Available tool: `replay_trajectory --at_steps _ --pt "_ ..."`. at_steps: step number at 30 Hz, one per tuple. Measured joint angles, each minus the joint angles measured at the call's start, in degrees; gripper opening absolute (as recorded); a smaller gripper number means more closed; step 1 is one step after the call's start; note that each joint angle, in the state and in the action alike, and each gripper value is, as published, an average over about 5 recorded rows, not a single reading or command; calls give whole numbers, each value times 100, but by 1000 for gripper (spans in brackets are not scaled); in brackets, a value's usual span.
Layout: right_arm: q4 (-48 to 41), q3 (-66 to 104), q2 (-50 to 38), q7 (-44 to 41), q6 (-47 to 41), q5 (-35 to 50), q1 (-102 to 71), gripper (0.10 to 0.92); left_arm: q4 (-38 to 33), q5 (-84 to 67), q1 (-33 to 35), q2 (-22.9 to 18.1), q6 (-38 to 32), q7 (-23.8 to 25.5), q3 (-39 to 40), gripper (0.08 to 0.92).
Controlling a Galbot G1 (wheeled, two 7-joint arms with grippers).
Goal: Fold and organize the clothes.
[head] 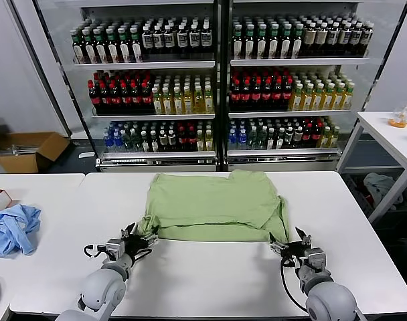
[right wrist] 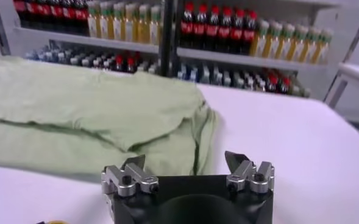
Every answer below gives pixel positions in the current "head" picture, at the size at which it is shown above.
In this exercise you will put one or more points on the small red label cola bottle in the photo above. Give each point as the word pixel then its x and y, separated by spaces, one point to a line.
pixel 189 139
pixel 316 134
pixel 307 134
pixel 180 139

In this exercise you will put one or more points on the light green t-shirt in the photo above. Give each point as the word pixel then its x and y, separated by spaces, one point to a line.
pixel 213 204

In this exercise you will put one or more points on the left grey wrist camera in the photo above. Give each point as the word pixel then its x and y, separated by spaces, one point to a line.
pixel 114 249

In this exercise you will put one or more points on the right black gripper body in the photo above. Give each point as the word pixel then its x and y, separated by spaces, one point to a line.
pixel 297 252

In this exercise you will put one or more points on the white flat floor object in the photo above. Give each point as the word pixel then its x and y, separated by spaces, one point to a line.
pixel 86 154

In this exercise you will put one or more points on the small dark white cap bottle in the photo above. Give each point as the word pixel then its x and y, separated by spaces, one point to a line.
pixel 143 142
pixel 280 139
pixel 270 139
pixel 153 142

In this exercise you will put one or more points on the red cap cola bottle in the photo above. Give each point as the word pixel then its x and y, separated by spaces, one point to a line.
pixel 104 99
pixel 246 96
pixel 276 96
pixel 124 99
pixel 94 99
pixel 236 96
pixel 135 99
pixel 114 99
pixel 145 99
pixel 256 96
pixel 286 96
pixel 266 96

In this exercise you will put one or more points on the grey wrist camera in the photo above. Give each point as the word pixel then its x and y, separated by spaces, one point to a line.
pixel 114 249
pixel 315 259

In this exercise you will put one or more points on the crumpled light blue shirt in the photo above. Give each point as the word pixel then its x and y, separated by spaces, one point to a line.
pixel 12 230

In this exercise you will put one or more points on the yellow juice bottle green cap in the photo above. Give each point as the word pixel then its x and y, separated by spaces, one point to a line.
pixel 197 102
pixel 156 102
pixel 177 102
pixel 187 102
pixel 296 99
pixel 166 102
pixel 307 99
pixel 328 99
pixel 348 99
pixel 318 99
pixel 207 102
pixel 338 99

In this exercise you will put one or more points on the green cap dark tea bottle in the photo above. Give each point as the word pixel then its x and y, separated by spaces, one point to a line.
pixel 285 45
pixel 124 49
pixel 100 49
pixel 237 45
pixel 296 44
pixel 249 45
pixel 261 45
pixel 273 45
pixel 77 49
pixel 136 49
pixel 112 49
pixel 88 49

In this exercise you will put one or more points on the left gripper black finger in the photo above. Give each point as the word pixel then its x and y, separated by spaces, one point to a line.
pixel 150 238
pixel 128 230

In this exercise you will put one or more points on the grey green clothes pile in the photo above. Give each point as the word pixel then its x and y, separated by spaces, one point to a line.
pixel 381 186

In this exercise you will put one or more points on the small green tinted water bottle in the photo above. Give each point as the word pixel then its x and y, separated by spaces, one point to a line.
pixel 125 141
pixel 262 137
pixel 134 141
pixel 253 137

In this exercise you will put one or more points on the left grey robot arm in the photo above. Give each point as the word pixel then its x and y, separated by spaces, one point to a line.
pixel 103 294

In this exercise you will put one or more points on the small yellow tea bottle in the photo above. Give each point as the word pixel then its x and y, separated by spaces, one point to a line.
pixel 207 142
pixel 325 137
pixel 199 142
pixel 334 136

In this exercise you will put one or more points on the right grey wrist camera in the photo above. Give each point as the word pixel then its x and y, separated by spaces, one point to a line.
pixel 315 259

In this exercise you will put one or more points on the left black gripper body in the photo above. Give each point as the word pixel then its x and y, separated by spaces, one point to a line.
pixel 135 245

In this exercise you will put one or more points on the beige label dark drink bottle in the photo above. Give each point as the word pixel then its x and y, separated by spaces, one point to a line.
pixel 309 37
pixel 320 37

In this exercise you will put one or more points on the small dark white label bottle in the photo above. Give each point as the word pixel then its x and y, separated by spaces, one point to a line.
pixel 170 141
pixel 288 136
pixel 298 136
pixel 161 141

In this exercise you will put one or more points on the open brown cardboard box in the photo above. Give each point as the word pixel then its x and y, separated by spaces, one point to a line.
pixel 52 142

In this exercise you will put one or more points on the small blue water bottle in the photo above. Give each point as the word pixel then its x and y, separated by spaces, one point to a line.
pixel 107 141
pixel 242 137
pixel 232 137
pixel 116 141

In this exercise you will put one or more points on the glass beaker orange liquid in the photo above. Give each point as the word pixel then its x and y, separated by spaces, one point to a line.
pixel 397 122

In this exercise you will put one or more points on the white metal side table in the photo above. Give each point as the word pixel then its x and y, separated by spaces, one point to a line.
pixel 384 132

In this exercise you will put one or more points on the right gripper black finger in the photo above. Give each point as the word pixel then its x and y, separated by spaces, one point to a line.
pixel 305 239
pixel 280 249

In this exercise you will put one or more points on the grey metal bars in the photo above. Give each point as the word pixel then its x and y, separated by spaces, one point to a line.
pixel 22 149

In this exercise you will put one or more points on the glass door drinks cooler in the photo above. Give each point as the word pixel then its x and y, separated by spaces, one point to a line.
pixel 140 65
pixel 290 61

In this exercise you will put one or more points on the blue label dark drink bottle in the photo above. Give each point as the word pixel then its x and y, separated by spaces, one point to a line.
pixel 343 37
pixel 367 35
pixel 181 40
pixel 193 40
pixel 147 40
pixel 158 40
pixel 205 40
pixel 169 40
pixel 354 36
pixel 332 37

